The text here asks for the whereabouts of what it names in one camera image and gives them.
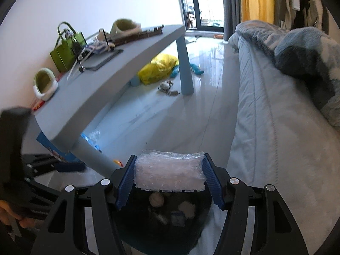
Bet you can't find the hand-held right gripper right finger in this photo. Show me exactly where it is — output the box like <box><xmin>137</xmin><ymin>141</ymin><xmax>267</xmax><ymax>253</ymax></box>
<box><xmin>202</xmin><ymin>153</ymin><xmax>309</xmax><ymax>255</ymax></box>

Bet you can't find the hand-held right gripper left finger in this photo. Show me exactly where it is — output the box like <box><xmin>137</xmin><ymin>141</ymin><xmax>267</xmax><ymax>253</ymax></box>
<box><xmin>32</xmin><ymin>154</ymin><xmax>139</xmax><ymax>255</ymax></box>

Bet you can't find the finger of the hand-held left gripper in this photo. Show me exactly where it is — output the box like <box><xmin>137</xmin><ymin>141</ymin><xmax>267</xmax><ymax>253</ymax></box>
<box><xmin>20</xmin><ymin>153</ymin><xmax>87</xmax><ymax>177</ymax></box>
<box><xmin>11</xmin><ymin>177</ymin><xmax>63</xmax><ymax>220</ymax></box>

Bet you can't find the yellow curtain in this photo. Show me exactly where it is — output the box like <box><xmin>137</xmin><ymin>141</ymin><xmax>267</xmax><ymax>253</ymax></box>
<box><xmin>239</xmin><ymin>0</ymin><xmax>276</xmax><ymax>25</ymax></box>

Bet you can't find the yellow plastic bag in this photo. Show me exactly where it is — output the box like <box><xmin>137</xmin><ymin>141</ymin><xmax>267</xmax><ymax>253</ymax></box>
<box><xmin>137</xmin><ymin>54</ymin><xmax>179</xmax><ymax>86</ymax></box>

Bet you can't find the blue tissue packet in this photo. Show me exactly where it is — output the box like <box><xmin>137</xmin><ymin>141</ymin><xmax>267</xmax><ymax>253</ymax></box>
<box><xmin>171</xmin><ymin>211</ymin><xmax>185</xmax><ymax>224</ymax></box>

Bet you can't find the clear packaged item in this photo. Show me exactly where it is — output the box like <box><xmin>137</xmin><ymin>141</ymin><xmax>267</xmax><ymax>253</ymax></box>
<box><xmin>86</xmin><ymin>42</ymin><xmax>107</xmax><ymax>54</ymax></box>

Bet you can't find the blue plush toy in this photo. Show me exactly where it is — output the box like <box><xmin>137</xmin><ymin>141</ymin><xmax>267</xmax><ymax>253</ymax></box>
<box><xmin>170</xmin><ymin>63</ymin><xmax>205</xmax><ymax>79</ymax></box>

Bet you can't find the red packet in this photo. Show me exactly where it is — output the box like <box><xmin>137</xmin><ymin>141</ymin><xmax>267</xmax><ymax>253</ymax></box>
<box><xmin>31</xmin><ymin>98</ymin><xmax>44</xmax><ymax>112</ymax></box>

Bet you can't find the grey blue table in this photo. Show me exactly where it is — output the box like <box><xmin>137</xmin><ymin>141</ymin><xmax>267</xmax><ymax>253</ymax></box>
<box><xmin>33</xmin><ymin>24</ymin><xmax>194</xmax><ymax>178</ymax></box>

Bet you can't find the person's left hand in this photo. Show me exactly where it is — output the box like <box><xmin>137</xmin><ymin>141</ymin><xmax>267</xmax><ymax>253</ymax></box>
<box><xmin>0</xmin><ymin>199</ymin><xmax>31</xmax><ymax>230</ymax></box>

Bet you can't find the white cable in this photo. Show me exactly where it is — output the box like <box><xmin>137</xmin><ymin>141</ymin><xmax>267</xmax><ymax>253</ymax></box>
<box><xmin>66</xmin><ymin>50</ymin><xmax>92</xmax><ymax>82</ymax></box>

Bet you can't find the brown wooden rack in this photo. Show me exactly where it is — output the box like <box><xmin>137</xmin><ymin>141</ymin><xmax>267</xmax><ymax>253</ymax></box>
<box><xmin>112</xmin><ymin>24</ymin><xmax>164</xmax><ymax>46</ymax></box>

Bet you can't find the black hanging coat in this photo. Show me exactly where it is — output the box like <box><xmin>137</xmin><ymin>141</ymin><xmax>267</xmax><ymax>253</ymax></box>
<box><xmin>297</xmin><ymin>0</ymin><xmax>320</xmax><ymax>30</ymax></box>

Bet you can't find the black framed glass door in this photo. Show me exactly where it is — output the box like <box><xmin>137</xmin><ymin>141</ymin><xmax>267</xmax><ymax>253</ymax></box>
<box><xmin>177</xmin><ymin>0</ymin><xmax>226</xmax><ymax>32</ymax></box>

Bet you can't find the green gift bag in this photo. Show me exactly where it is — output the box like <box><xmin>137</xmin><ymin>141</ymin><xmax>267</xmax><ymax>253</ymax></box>
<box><xmin>50</xmin><ymin>22</ymin><xmax>87</xmax><ymax>74</ymax></box>

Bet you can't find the black trash bin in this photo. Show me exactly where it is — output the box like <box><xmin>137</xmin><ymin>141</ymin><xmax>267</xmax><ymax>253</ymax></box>
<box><xmin>117</xmin><ymin>186</ymin><xmax>213</xmax><ymax>255</ymax></box>

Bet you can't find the bed with grey sheet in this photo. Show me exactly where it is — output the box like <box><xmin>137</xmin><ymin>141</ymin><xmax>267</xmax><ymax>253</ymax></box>
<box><xmin>197</xmin><ymin>33</ymin><xmax>340</xmax><ymax>255</ymax></box>

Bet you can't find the blue cardboard box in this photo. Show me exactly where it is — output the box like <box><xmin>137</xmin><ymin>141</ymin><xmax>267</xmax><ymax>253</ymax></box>
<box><xmin>36</xmin><ymin>131</ymin><xmax>85</xmax><ymax>165</ymax></box>

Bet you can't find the grey hanging coat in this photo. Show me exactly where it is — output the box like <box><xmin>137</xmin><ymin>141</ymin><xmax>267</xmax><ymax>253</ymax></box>
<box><xmin>278</xmin><ymin>0</ymin><xmax>293</xmax><ymax>30</ymax></box>

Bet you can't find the beige hanging jacket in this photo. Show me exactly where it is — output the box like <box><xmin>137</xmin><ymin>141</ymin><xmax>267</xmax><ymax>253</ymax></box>
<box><xmin>313</xmin><ymin>0</ymin><xmax>336</xmax><ymax>34</ymax></box>

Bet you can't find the blue patterned fleece blanket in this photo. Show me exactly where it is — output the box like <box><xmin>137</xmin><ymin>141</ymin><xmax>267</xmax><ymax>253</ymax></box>
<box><xmin>235</xmin><ymin>20</ymin><xmax>340</xmax><ymax>128</ymax></box>

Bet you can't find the green fleece-lined slipper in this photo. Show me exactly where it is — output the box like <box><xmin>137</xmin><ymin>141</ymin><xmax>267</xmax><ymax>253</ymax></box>
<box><xmin>109</xmin><ymin>18</ymin><xmax>143</xmax><ymax>38</ymax></box>
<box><xmin>32</xmin><ymin>68</ymin><xmax>59</xmax><ymax>102</ymax></box>

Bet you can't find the black wire stand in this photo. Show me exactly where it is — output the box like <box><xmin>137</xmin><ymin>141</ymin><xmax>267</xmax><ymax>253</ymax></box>
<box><xmin>77</xmin><ymin>28</ymin><xmax>124</xmax><ymax>72</ymax></box>

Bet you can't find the grey plush toy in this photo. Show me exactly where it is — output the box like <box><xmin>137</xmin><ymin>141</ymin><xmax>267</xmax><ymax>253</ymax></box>
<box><xmin>158</xmin><ymin>80</ymin><xmax>181</xmax><ymax>96</ymax></box>

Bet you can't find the crumpled clear plastic bottle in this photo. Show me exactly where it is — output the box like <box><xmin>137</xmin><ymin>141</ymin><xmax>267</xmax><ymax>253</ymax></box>
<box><xmin>81</xmin><ymin>130</ymin><xmax>103</xmax><ymax>152</ymax></box>

